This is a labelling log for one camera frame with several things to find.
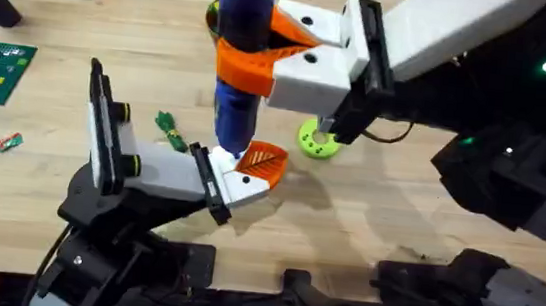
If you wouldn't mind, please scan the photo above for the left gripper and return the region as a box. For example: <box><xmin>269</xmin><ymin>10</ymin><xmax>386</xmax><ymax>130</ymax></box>
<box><xmin>54</xmin><ymin>96</ymin><xmax>293</xmax><ymax>257</ymax></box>

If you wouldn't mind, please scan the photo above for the blue electric screwdriver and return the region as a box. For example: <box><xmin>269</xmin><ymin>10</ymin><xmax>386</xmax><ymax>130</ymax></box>
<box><xmin>199</xmin><ymin>0</ymin><xmax>280</xmax><ymax>162</ymax></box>

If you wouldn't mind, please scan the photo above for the green toy vegetable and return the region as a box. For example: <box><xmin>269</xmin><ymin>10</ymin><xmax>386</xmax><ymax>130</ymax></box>
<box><xmin>152</xmin><ymin>109</ymin><xmax>193</xmax><ymax>155</ymax></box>

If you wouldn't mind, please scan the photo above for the green disc with holes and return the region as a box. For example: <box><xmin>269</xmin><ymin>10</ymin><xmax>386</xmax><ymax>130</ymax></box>
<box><xmin>295</xmin><ymin>115</ymin><xmax>345</xmax><ymax>163</ymax></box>

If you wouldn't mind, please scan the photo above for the black clamp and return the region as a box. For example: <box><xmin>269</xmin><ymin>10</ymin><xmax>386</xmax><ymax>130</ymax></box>
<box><xmin>279</xmin><ymin>267</ymin><xmax>379</xmax><ymax>306</ymax></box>

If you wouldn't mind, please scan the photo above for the black upright wrist plate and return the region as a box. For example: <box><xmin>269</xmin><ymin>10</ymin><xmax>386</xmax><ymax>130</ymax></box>
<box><xmin>77</xmin><ymin>56</ymin><xmax>136</xmax><ymax>199</ymax></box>

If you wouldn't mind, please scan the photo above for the small red green toy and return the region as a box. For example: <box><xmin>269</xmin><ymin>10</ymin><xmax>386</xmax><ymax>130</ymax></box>
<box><xmin>0</xmin><ymin>130</ymin><xmax>26</xmax><ymax>156</ymax></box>

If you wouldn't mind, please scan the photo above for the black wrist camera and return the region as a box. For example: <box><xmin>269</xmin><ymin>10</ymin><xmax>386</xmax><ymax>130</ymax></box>
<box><xmin>316</xmin><ymin>74</ymin><xmax>392</xmax><ymax>151</ymax></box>

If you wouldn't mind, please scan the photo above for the black camera cable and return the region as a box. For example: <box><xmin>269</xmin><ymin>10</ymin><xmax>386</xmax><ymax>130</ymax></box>
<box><xmin>359</xmin><ymin>114</ymin><xmax>416</xmax><ymax>148</ymax></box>

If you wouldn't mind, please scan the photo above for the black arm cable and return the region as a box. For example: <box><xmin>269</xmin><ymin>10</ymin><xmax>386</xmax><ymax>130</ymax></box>
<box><xmin>20</xmin><ymin>218</ymin><xmax>74</xmax><ymax>306</ymax></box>

